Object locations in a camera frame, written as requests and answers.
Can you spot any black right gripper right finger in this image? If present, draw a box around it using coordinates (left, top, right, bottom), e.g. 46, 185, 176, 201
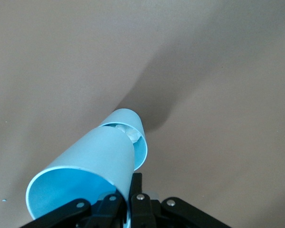
130, 172, 157, 228

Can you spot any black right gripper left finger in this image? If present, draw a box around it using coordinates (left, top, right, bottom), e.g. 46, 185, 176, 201
92, 191, 128, 228

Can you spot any blue plastic cup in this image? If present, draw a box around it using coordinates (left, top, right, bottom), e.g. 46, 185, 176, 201
25, 125, 136, 220
98, 108, 148, 171

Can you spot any crumpled white paper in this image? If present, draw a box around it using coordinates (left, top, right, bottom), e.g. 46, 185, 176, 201
115, 123, 141, 143

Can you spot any brown table mat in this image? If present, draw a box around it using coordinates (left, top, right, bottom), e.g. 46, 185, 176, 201
0, 0, 285, 228

